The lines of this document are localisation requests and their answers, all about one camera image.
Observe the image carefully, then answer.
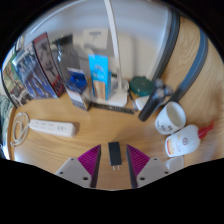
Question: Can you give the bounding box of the light blue and orange carton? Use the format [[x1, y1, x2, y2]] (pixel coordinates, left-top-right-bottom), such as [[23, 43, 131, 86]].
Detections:
[[87, 54, 113, 102]]

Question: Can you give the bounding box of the black charger block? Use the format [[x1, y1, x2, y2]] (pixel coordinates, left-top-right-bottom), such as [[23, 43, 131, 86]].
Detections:
[[107, 141, 123, 171]]

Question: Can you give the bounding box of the small translucent plastic container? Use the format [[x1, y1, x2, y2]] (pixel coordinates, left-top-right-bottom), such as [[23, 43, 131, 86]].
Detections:
[[164, 155, 185, 173]]

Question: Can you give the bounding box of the clear bottle with dark cap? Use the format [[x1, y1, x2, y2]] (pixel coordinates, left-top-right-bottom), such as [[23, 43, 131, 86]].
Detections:
[[53, 34, 84, 98]]

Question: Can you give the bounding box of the green round tin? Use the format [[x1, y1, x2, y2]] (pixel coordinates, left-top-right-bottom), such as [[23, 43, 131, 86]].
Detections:
[[129, 75, 155, 98]]

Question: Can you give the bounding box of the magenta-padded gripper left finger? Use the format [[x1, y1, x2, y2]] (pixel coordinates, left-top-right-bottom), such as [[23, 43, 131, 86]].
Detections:
[[54, 143, 102, 189]]

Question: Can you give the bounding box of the black electric shaver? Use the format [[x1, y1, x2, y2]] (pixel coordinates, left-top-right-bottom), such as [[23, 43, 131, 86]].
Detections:
[[137, 78, 174, 122]]

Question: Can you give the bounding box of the white bottle with red cap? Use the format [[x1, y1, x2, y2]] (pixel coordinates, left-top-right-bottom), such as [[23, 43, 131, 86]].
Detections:
[[164, 120, 215, 158]]

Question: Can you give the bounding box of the white power strip cable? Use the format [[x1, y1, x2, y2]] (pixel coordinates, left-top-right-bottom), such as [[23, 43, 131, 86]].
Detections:
[[9, 112, 31, 148]]

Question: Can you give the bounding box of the white power strip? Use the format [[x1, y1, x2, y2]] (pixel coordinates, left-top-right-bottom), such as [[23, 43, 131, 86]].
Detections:
[[28, 118, 77, 138]]

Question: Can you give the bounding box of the blue robot model kit box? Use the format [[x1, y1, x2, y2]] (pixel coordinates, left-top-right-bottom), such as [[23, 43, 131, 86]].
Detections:
[[11, 32, 66, 100]]

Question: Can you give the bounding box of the black ruler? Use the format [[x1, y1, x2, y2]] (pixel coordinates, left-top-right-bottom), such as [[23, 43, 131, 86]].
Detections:
[[90, 102, 136, 115]]

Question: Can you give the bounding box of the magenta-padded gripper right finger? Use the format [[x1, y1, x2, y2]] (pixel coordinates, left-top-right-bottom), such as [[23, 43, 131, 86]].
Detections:
[[125, 143, 171, 190]]

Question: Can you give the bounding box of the dark grey metal desk frame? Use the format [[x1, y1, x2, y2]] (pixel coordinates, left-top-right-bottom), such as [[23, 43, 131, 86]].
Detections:
[[151, 6, 209, 104]]

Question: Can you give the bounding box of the white cardboard box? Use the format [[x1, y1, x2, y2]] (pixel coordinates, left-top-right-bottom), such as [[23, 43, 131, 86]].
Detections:
[[82, 28, 110, 56]]

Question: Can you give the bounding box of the bed with teal bedding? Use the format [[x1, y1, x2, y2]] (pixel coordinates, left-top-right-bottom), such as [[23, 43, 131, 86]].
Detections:
[[0, 94, 14, 134]]

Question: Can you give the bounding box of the green toy figure box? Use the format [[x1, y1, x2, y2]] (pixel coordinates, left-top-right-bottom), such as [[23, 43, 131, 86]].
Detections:
[[1, 53, 26, 108]]

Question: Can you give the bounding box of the small dark blue box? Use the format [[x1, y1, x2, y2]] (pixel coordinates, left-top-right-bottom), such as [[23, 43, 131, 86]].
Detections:
[[64, 67, 93, 112]]

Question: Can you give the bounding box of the white mug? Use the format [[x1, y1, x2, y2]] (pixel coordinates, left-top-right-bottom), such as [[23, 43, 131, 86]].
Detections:
[[154, 101, 187, 136]]

